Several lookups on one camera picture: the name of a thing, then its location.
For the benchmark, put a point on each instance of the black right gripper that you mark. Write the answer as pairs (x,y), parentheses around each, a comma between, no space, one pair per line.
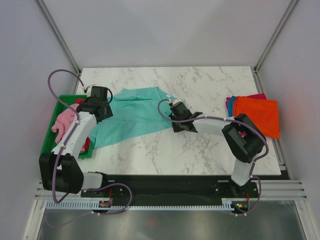
(177,129)

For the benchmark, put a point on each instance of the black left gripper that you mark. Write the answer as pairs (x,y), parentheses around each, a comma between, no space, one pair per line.
(108,113)

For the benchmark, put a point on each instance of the teal t shirt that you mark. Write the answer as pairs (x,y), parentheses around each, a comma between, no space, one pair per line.
(135,113)

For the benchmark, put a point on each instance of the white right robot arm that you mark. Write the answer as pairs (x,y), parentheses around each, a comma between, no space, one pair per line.
(243,137)

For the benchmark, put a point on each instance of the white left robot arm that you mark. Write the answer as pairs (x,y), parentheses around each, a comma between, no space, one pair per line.
(59,168)

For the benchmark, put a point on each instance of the pink t shirt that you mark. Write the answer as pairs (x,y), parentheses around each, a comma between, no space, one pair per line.
(62,124)

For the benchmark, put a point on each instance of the magenta t shirt in bin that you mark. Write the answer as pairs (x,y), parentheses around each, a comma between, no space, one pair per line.
(87,143)

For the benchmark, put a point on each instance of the blue folded t shirt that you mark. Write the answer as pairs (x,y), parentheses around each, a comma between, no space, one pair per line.
(230,105)

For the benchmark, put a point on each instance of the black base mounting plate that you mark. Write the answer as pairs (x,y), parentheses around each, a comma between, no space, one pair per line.
(129,198)

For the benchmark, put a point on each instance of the magenta folded t shirt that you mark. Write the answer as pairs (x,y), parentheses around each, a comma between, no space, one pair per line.
(260,96)

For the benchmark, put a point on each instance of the orange folded t shirt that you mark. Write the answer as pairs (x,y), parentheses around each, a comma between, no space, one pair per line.
(263,113)

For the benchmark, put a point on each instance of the white slotted cable duct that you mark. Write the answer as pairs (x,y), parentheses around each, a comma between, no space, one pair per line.
(99,205)

